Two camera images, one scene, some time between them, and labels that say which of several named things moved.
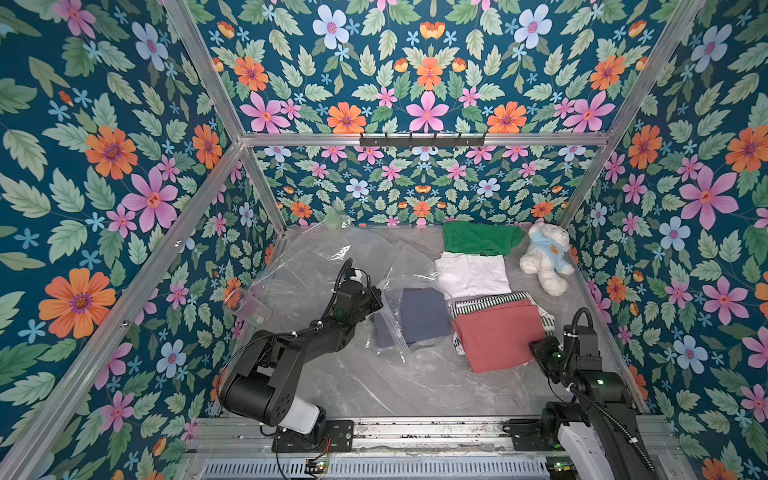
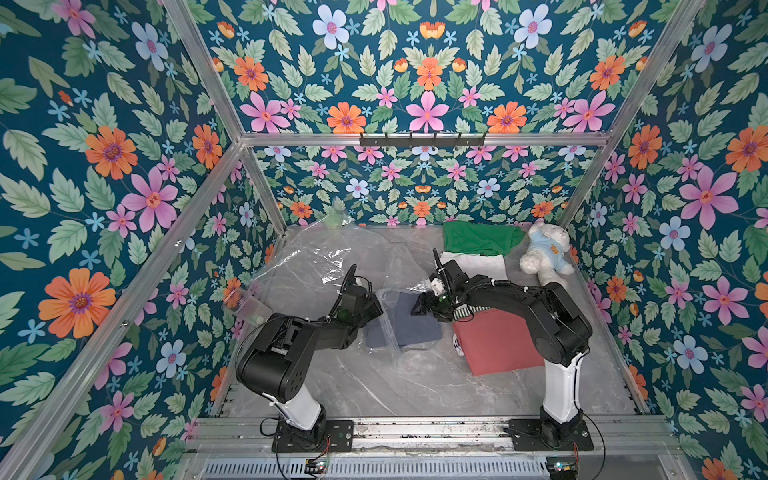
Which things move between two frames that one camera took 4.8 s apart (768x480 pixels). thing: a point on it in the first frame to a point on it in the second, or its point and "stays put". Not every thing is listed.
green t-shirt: x=479 y=238 stays put
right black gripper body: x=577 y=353 to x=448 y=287
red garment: x=499 y=336 stays put
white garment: x=469 y=275 stays put
